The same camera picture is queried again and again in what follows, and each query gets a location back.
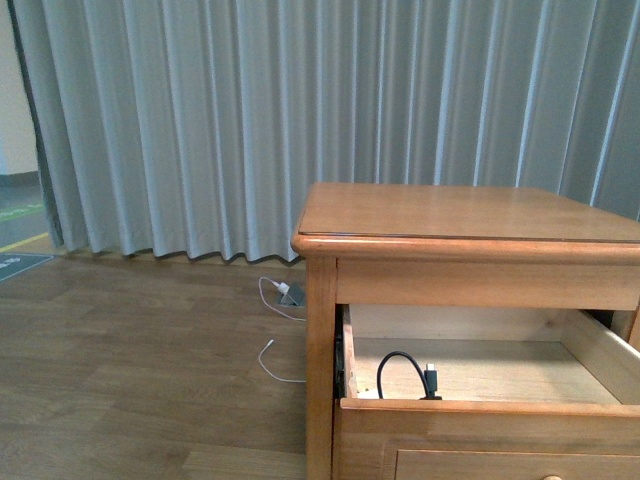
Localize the black charger cable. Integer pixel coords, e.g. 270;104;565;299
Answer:
376;351;444;402

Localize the wooden drawer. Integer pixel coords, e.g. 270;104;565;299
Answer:
333;304;639;479

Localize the open metal floor socket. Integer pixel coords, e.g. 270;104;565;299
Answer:
277;284;306;307

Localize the wooden nightstand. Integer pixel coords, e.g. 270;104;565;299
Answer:
292;183;639;479

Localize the grey pleated curtain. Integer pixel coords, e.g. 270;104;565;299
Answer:
8;1;639;260

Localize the grey floor sign sticker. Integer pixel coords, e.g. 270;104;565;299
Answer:
0;252;54;282

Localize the white floor cable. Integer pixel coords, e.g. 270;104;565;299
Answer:
257;277;307;384

